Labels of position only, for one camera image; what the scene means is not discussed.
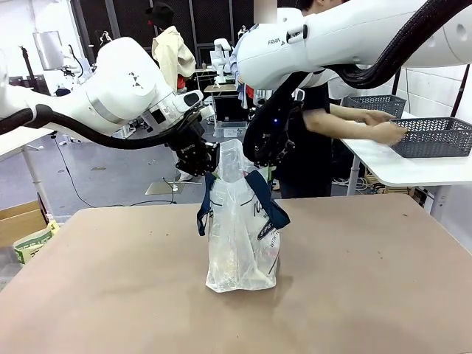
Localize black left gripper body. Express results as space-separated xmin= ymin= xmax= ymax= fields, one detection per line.
xmin=167 ymin=122 xmax=207 ymax=162

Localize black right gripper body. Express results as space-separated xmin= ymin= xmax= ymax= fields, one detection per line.
xmin=251 ymin=105 xmax=296 ymax=169

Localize white shopping bag navy handles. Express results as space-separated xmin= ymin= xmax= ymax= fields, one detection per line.
xmin=195 ymin=139 xmax=291 ymax=294

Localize dark grey plastic basket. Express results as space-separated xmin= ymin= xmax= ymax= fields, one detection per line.
xmin=342 ymin=94 xmax=408 ymax=120
xmin=389 ymin=117 xmax=472 ymax=159

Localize person's right forearm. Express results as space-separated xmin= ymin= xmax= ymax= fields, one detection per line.
xmin=323 ymin=115 xmax=378 ymax=142

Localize person's left forearm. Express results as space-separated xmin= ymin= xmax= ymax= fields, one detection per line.
xmin=329 ymin=103 xmax=367 ymax=120

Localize person's left hand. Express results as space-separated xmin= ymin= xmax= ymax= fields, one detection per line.
xmin=362 ymin=109 xmax=398 ymax=125

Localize person's right hand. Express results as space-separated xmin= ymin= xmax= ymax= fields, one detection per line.
xmin=371 ymin=121 xmax=407 ymax=146

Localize clear plastic storage bin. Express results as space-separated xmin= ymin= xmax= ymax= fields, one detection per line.
xmin=214 ymin=121 xmax=249 ymax=139

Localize person in black T-shirt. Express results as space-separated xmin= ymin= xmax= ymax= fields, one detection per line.
xmin=274 ymin=0 xmax=335 ymax=200

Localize metal floor plate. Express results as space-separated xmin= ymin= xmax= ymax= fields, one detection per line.
xmin=144 ymin=179 xmax=187 ymax=196

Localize black equipment box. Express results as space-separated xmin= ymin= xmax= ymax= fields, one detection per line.
xmin=212 ymin=94 xmax=249 ymax=124

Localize small white background robot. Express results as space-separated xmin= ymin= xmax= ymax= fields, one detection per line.
xmin=212 ymin=36 xmax=235 ymax=90

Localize person in cream jacket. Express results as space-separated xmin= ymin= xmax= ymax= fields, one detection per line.
xmin=145 ymin=1 xmax=198 ymax=92

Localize wooden rack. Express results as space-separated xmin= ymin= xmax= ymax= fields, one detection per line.
xmin=363 ymin=165 xmax=418 ymax=197

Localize black stand pole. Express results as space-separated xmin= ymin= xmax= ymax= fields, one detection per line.
xmin=390 ymin=67 xmax=403 ymax=97
xmin=451 ymin=62 xmax=472 ymax=119

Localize white side table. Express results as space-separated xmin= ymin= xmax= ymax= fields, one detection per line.
xmin=338 ymin=110 xmax=472 ymax=222

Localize grey monitor screen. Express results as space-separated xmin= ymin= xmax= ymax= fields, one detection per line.
xmin=32 ymin=30 xmax=65 ymax=72

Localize white desk with leg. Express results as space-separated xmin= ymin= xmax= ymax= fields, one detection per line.
xmin=0 ymin=126 xmax=60 ymax=222

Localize green and white paper sack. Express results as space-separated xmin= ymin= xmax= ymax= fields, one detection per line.
xmin=13 ymin=220 xmax=60 ymax=265

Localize brown cardboard box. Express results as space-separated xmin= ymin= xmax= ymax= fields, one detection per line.
xmin=0 ymin=200 xmax=49 ymax=249

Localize white cable bundle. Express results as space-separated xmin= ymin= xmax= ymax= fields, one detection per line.
xmin=331 ymin=175 xmax=370 ymax=193

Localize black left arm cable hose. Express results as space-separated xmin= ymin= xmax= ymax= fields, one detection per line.
xmin=0 ymin=103 xmax=193 ymax=150

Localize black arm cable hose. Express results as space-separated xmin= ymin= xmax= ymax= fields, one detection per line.
xmin=243 ymin=0 xmax=455 ymax=164
xmin=0 ymin=103 xmax=193 ymax=150

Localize black floor cable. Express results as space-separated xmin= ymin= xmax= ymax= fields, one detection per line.
xmin=50 ymin=133 xmax=178 ymax=209

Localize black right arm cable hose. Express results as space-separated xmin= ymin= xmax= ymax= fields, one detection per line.
xmin=243 ymin=0 xmax=455 ymax=164

